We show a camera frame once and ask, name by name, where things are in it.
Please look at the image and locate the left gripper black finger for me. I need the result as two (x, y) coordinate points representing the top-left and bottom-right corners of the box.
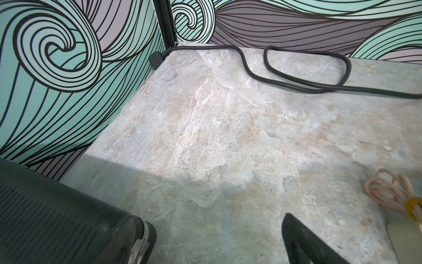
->
(281, 213), (348, 264)

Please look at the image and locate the pink USB cable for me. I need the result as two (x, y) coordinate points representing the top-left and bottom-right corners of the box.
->
(364, 169), (422, 232)

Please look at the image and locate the black power strip cable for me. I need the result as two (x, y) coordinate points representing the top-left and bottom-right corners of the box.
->
(149, 44), (422, 100)

